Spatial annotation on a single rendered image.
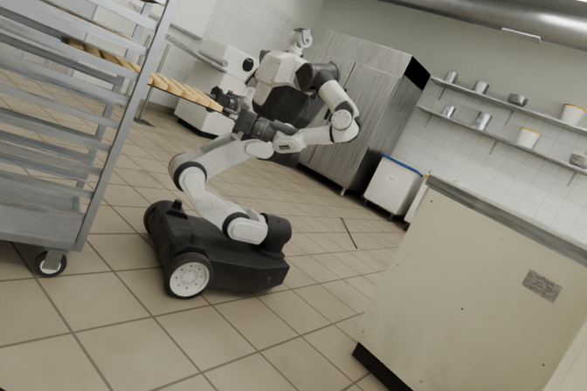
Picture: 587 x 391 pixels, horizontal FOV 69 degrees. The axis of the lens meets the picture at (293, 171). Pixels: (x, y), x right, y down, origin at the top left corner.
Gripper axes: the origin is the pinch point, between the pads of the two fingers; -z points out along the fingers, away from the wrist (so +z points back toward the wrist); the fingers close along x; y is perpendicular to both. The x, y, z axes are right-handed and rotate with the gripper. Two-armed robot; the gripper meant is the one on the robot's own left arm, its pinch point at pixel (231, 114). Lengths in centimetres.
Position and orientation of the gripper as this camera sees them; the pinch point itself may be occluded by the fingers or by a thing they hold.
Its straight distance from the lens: 172.0
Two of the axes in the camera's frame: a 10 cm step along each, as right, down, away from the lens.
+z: 9.1, 4.2, 0.6
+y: -0.1, 1.7, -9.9
